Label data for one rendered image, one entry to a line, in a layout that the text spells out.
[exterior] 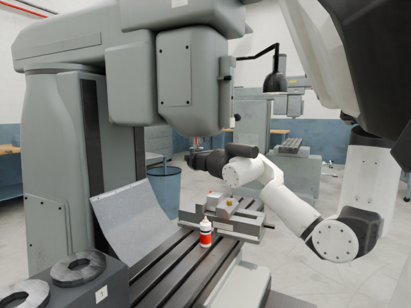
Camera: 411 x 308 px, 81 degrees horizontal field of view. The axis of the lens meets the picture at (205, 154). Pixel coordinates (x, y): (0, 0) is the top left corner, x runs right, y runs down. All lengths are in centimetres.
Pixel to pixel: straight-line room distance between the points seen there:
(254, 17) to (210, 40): 725
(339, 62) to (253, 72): 736
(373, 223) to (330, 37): 35
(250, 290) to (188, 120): 59
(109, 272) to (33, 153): 76
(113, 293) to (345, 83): 48
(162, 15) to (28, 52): 70
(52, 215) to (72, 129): 36
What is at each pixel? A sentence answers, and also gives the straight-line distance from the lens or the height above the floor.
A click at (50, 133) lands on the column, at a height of 131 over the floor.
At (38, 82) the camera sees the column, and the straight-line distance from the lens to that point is 109.
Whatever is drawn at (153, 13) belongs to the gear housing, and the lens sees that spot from 80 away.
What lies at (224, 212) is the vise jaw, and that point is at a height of 101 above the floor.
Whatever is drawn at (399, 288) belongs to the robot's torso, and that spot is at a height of 128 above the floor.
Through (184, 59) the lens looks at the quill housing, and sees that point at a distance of 73.
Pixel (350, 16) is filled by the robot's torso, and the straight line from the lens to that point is 23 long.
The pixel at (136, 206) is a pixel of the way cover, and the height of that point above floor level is 98.
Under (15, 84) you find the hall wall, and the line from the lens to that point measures 509.
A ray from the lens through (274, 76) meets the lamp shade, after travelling 74.
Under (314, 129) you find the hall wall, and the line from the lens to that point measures 722.
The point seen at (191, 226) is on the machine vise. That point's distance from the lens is 102.
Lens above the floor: 139
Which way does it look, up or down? 10 degrees down
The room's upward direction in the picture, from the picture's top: straight up
